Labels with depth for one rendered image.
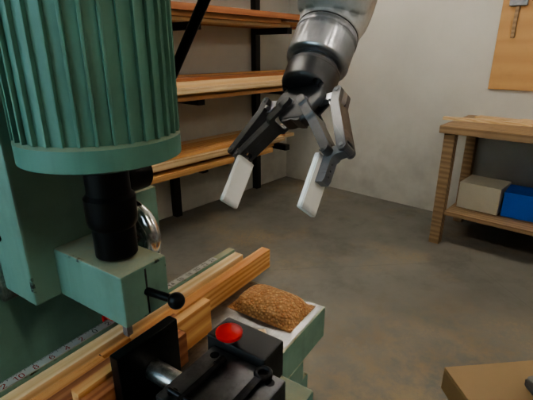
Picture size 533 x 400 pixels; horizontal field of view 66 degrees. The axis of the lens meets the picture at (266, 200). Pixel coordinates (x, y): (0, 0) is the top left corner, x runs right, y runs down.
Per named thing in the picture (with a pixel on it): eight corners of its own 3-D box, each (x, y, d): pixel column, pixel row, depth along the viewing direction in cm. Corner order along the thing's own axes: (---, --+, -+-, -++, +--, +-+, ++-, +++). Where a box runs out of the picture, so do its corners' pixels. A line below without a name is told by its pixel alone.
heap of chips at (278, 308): (289, 332, 64) (290, 317, 63) (227, 306, 70) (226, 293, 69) (315, 306, 70) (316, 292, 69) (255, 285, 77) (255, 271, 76)
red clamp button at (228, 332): (231, 349, 43) (231, 340, 43) (209, 338, 45) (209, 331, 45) (248, 333, 46) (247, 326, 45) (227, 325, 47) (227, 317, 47)
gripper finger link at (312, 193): (327, 164, 50) (332, 164, 49) (310, 217, 48) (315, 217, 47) (314, 151, 48) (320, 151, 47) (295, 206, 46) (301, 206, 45)
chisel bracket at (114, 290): (128, 340, 49) (120, 278, 46) (62, 303, 56) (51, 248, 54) (174, 309, 55) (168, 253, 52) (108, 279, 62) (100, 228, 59)
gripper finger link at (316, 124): (309, 115, 57) (318, 109, 56) (337, 169, 49) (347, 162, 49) (293, 98, 54) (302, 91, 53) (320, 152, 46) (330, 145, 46)
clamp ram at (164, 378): (162, 449, 44) (155, 383, 41) (118, 417, 48) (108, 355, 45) (216, 394, 52) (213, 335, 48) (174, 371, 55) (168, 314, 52)
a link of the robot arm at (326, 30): (318, 62, 65) (306, 93, 63) (284, 21, 59) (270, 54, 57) (369, 50, 59) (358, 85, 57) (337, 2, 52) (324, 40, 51)
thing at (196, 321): (85, 433, 47) (78, 394, 45) (78, 428, 48) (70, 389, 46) (212, 331, 64) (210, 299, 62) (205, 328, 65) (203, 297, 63)
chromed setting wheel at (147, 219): (155, 278, 68) (147, 209, 63) (108, 259, 74) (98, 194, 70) (168, 271, 70) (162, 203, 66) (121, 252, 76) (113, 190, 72)
